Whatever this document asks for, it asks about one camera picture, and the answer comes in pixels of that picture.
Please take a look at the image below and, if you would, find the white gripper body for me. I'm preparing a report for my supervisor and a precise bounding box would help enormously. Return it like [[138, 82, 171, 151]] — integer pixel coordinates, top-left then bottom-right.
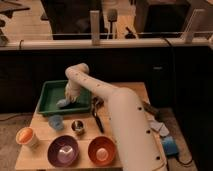
[[65, 84, 80, 102]]

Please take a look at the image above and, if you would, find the green plastic tray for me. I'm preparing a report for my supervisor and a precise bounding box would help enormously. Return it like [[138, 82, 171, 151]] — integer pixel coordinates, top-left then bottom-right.
[[37, 80, 91, 117]]

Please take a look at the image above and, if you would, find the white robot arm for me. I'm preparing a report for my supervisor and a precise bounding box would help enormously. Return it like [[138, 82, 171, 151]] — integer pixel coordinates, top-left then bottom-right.
[[65, 63, 167, 171]]

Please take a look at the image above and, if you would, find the small metal cup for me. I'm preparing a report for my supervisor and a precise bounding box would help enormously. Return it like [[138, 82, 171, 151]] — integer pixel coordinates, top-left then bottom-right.
[[71, 120, 84, 134]]

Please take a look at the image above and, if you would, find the small blue cup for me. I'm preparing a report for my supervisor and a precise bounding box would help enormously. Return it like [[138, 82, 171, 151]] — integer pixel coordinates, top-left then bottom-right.
[[48, 115, 64, 131]]

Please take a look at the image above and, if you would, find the purple bowl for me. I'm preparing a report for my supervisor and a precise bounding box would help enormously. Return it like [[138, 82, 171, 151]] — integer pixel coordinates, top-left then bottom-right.
[[47, 135, 79, 167]]

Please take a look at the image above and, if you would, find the orange white paper cup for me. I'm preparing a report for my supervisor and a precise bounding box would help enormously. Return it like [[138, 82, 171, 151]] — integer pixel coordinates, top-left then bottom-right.
[[16, 127, 38, 148]]

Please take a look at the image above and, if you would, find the orange bowl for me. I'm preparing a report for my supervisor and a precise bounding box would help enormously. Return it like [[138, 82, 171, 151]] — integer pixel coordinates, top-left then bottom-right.
[[88, 136, 116, 166]]

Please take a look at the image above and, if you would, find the blue cylinder object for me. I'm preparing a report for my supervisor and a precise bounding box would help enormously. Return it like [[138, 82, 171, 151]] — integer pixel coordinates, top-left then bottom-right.
[[161, 136, 179, 156]]

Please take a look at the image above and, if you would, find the black handled metal spoon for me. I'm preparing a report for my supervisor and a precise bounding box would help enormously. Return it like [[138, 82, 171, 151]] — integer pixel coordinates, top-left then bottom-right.
[[92, 97, 104, 133]]

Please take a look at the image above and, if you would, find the white horizontal rail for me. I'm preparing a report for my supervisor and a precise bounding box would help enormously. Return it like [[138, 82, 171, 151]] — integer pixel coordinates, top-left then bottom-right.
[[0, 37, 213, 51]]

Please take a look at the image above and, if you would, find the black cable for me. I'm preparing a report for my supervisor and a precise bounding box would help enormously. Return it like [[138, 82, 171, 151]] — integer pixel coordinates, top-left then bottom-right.
[[161, 37, 194, 167]]

